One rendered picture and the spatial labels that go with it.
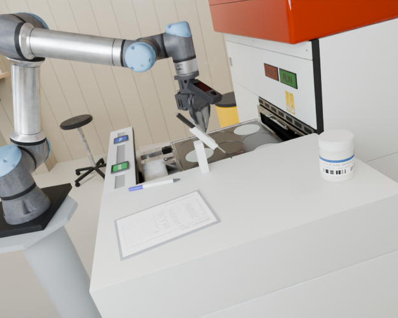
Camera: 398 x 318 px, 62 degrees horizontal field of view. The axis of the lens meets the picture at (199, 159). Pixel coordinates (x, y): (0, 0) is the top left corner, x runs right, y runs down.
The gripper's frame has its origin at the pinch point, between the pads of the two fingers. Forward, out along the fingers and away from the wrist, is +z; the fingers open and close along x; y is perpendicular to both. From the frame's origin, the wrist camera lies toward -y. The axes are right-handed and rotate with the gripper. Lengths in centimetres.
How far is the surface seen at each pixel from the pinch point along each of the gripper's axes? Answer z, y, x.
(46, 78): 0, 290, -72
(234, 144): 7.3, -6.9, -5.8
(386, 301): 30, -61, 16
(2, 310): 97, 126, 72
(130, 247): 0, -24, 52
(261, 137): 7.3, -13.1, -13.2
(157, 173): 9.2, 9.0, 17.9
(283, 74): -13.5, -21.3, -18.3
